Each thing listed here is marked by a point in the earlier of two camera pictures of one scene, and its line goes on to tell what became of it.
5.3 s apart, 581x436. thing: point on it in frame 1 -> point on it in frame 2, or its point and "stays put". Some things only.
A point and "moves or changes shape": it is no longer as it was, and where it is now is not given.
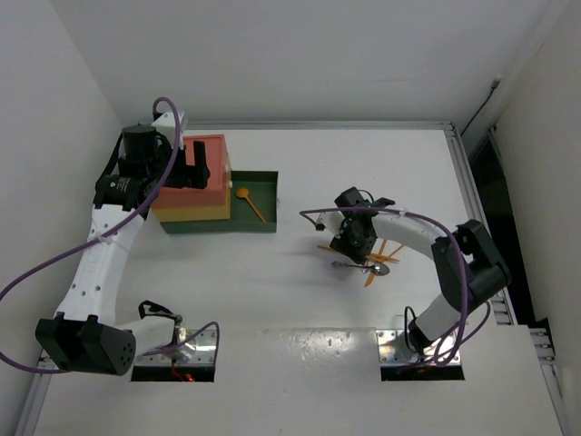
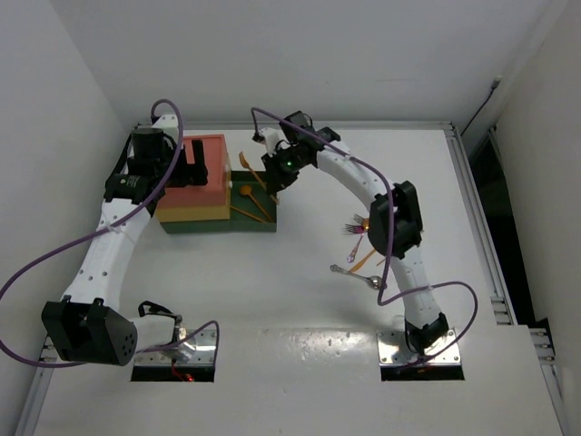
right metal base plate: (393, 350) stays put
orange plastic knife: (372, 272) -> (247, 165)
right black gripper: (358, 254) -> (276, 179)
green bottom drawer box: (263, 195) stays put
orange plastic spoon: (243, 193) moves or changes shape
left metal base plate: (198, 351) stays put
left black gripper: (191, 176) stays put
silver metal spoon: (378, 268) -> (374, 282)
